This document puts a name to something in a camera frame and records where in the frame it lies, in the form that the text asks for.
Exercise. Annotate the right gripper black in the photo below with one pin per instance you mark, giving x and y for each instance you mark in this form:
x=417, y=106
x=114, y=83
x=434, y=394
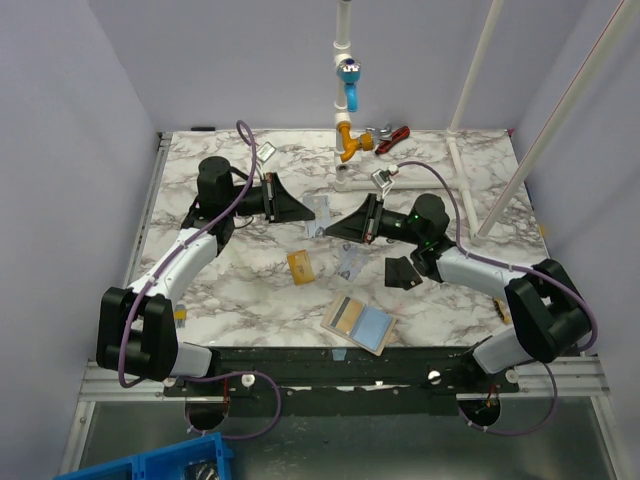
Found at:
x=373, y=218

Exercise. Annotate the white PVC pipe frame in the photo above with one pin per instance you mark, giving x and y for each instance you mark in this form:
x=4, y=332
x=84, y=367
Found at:
x=619, y=21

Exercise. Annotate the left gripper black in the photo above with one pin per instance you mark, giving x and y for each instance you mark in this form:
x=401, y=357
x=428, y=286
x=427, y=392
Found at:
x=285, y=207

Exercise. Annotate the aluminium rail frame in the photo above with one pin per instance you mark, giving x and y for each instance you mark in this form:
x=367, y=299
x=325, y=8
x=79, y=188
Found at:
x=479, y=410

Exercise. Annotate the beige leather card holder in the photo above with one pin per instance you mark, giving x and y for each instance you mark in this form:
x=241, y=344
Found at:
x=372, y=331

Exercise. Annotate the orange pipe valve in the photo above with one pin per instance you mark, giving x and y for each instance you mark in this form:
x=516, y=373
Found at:
x=351, y=145

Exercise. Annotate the blue pipe valve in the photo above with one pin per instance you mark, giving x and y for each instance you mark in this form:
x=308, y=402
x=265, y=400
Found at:
x=348, y=72

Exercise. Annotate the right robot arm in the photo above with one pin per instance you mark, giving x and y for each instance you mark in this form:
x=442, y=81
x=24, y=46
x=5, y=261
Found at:
x=548, y=315

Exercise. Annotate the yellow handled pliers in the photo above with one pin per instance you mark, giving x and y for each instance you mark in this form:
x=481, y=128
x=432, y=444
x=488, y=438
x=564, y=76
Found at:
x=501, y=311

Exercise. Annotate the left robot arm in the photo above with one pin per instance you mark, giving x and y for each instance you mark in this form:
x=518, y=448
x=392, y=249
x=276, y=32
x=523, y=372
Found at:
x=137, y=326

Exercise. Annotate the gold card with magnetic stripe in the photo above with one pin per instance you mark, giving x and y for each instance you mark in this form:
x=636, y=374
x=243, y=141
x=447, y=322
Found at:
x=343, y=314

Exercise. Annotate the silver vip card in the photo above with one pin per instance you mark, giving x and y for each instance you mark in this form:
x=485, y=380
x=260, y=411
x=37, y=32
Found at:
x=352, y=259
x=319, y=205

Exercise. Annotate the red black pliers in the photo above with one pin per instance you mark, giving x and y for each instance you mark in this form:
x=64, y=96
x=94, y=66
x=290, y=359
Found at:
x=386, y=138

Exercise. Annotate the gold card middle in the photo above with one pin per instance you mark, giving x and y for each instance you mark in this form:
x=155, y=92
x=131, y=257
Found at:
x=300, y=267

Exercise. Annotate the silver VIP card top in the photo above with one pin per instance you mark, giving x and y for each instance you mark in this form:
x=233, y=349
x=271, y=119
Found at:
x=319, y=205

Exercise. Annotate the black card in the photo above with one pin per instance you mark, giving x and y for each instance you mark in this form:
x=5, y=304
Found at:
x=401, y=274

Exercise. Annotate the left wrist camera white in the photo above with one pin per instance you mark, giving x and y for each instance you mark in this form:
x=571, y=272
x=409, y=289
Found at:
x=265, y=151

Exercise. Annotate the blue plastic bin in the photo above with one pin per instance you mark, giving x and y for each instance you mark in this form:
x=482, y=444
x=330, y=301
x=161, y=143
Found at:
x=205, y=457

